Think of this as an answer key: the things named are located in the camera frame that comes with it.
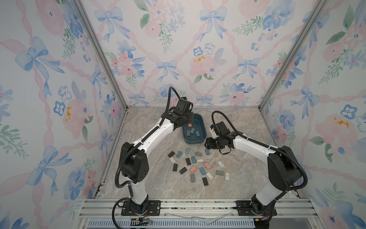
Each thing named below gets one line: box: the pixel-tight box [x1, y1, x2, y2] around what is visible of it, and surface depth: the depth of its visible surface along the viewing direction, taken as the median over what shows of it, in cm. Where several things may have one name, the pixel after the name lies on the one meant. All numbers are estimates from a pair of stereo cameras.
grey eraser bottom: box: [190, 173, 196, 183], surface depth 87 cm
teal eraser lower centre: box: [199, 166, 207, 176], surface depth 90 cm
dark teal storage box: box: [182, 113, 207, 145], surface depth 105 cm
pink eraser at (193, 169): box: [189, 165, 197, 174], surface depth 89 cm
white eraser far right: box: [224, 172, 230, 181], surface depth 86 cm
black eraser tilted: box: [179, 166, 188, 175], surface depth 88 cm
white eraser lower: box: [205, 171, 214, 181], surface depth 86 cm
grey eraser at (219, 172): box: [215, 169, 224, 176], surface depth 89 cm
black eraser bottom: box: [202, 176, 209, 187], surface depth 85 cm
